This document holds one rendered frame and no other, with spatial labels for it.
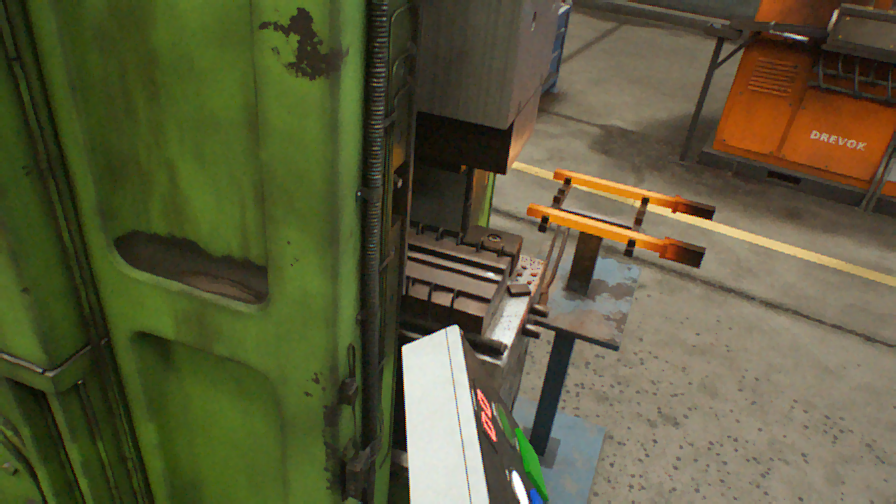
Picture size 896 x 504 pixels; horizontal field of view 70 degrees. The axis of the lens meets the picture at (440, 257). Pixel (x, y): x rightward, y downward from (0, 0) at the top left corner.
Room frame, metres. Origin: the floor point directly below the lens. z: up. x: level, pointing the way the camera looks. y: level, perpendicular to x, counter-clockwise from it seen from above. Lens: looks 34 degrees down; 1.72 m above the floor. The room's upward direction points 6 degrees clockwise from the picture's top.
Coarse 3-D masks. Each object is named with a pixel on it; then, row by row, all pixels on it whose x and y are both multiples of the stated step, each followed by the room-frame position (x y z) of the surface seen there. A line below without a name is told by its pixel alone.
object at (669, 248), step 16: (528, 208) 1.38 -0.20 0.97; (544, 208) 1.39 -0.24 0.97; (560, 224) 1.35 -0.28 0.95; (576, 224) 1.34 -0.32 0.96; (592, 224) 1.33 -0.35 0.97; (608, 224) 1.34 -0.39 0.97; (624, 240) 1.30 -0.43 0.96; (640, 240) 1.28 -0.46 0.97; (656, 240) 1.29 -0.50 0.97; (672, 240) 1.27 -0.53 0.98; (672, 256) 1.26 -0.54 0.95; (688, 256) 1.25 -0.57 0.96
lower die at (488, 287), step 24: (408, 240) 1.13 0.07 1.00; (432, 240) 1.15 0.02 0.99; (408, 264) 1.05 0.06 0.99; (432, 264) 1.06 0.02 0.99; (504, 264) 1.09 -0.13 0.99; (456, 288) 0.99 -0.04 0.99; (480, 288) 1.00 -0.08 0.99; (504, 288) 1.09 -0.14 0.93; (432, 312) 0.95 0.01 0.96; (456, 312) 0.94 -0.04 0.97; (480, 312) 0.94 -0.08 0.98
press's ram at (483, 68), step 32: (448, 0) 0.91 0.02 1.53; (480, 0) 0.89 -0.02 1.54; (512, 0) 0.88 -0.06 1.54; (544, 0) 1.00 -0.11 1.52; (448, 32) 0.90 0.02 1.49; (480, 32) 0.89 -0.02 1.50; (512, 32) 0.88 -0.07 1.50; (544, 32) 1.05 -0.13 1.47; (448, 64) 0.90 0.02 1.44; (480, 64) 0.89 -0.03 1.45; (512, 64) 0.88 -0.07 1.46; (544, 64) 1.10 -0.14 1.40; (448, 96) 0.90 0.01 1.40; (480, 96) 0.89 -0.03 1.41; (512, 96) 0.88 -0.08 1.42
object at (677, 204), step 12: (576, 180) 1.58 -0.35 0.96; (588, 180) 1.57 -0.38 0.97; (600, 180) 1.58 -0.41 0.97; (612, 192) 1.55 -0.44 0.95; (624, 192) 1.54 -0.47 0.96; (636, 192) 1.53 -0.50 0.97; (648, 192) 1.54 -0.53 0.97; (660, 204) 1.50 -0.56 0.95; (672, 204) 1.49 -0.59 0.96; (684, 204) 1.48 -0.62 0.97; (696, 204) 1.49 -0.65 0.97; (696, 216) 1.47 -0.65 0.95; (708, 216) 1.47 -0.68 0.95
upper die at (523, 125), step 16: (528, 112) 1.03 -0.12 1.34; (416, 128) 0.97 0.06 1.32; (432, 128) 0.96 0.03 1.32; (448, 128) 0.95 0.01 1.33; (464, 128) 0.95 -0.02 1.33; (480, 128) 0.94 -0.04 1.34; (496, 128) 0.93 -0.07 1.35; (512, 128) 0.92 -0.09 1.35; (528, 128) 1.05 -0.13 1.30; (416, 144) 0.97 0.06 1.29; (432, 144) 0.96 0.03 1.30; (448, 144) 0.95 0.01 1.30; (464, 144) 0.95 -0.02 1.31; (480, 144) 0.94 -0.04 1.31; (496, 144) 0.93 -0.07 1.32; (512, 144) 0.94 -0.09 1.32; (448, 160) 0.95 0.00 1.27; (464, 160) 0.94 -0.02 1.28; (480, 160) 0.94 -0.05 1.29; (496, 160) 0.93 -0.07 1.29; (512, 160) 0.96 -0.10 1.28
